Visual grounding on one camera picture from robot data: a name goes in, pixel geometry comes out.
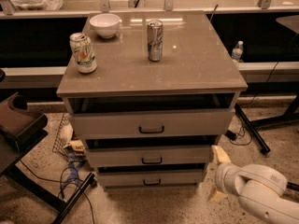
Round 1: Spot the dark brown chair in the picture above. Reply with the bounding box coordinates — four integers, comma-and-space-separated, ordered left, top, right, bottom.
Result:
0, 68, 97, 224

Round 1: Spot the white bowl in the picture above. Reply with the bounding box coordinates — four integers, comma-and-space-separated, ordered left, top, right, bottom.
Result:
90, 13, 121, 38

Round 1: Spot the grey drawer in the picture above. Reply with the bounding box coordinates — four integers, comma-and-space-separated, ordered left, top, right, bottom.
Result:
97, 169, 206, 189
68, 109, 235, 139
85, 145, 213, 167

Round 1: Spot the slim silver can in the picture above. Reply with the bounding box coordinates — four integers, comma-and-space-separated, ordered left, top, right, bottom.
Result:
147, 20, 164, 62

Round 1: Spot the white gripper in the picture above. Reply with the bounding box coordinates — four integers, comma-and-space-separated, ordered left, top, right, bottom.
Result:
208, 146, 245, 203

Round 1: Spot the plastic water bottle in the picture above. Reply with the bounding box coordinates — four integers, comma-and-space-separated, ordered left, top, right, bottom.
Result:
231, 40, 244, 62

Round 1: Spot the black power adapter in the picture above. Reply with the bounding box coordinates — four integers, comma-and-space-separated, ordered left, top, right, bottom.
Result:
225, 130, 237, 140

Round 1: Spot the grey drawer cabinet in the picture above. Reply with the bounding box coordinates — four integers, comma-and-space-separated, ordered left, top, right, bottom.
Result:
57, 11, 247, 175

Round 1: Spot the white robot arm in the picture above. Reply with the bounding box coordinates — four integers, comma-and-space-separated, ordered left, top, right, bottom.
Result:
210, 146, 299, 224

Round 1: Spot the black floor cable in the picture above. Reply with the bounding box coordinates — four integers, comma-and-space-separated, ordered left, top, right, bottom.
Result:
19, 159, 96, 224

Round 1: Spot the black desk leg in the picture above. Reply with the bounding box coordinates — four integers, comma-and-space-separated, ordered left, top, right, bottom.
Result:
235, 104, 271, 155

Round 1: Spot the wire mesh basket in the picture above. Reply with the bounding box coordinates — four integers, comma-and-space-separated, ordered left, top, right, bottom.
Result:
52, 114, 85, 160

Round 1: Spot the green white soda can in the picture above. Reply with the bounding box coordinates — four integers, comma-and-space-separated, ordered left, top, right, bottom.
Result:
69, 33, 97, 74

